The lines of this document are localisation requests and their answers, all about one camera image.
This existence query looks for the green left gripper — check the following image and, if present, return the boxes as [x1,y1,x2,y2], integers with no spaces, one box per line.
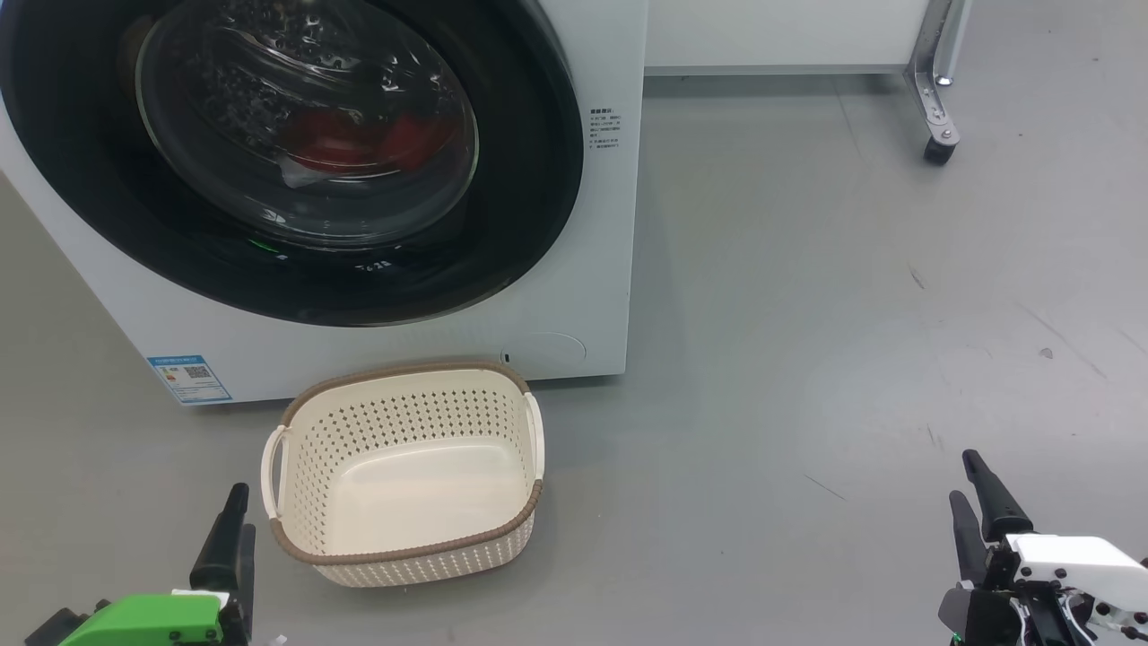
[25,483,257,646]

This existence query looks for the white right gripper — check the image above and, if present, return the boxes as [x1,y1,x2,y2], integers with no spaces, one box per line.
[939,449,1148,646]

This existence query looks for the red clothes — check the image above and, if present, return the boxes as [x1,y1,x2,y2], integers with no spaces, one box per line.
[278,108,458,176]

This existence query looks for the round black glass washer door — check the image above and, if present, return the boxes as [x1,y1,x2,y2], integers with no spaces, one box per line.
[0,0,586,328]

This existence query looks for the cream perforated laundry basket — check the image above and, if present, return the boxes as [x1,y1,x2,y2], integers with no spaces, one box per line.
[260,361,545,589]

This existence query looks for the white front-loading washing machine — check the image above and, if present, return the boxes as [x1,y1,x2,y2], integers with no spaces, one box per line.
[0,0,648,406]

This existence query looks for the blue energy label sticker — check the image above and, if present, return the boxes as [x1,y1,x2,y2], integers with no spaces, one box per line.
[148,354,232,406]

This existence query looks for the white partition panel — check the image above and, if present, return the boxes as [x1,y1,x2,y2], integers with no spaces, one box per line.
[644,0,974,77]

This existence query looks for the printed warning text label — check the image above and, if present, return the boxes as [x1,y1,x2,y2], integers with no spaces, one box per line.
[587,108,622,160]

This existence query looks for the silver metal panel leg bracket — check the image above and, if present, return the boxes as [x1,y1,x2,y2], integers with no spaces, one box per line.
[904,0,962,144]

